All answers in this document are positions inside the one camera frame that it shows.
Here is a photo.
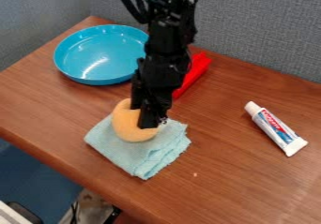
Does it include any blue plate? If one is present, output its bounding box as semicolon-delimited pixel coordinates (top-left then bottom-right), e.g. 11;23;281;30
53;24;149;85

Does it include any yellow orange foam ball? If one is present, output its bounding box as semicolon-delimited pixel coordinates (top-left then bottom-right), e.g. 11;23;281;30
112;98;160;142

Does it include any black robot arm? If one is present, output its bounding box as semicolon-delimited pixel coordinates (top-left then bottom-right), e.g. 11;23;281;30
122;0;199;129

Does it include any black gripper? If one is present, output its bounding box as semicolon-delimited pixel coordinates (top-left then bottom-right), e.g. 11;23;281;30
130;41;195;130

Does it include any light blue folded cloth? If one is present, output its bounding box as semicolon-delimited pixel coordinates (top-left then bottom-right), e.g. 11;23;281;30
85;116;192;180

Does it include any white toothpaste tube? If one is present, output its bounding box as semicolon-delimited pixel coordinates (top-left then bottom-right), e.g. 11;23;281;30
245;101;310;157

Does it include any red plastic block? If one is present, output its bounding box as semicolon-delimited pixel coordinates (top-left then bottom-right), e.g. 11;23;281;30
172;52;212;99

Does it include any grey object under table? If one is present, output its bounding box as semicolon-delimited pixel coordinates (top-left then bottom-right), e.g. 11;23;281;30
59;189;121;224

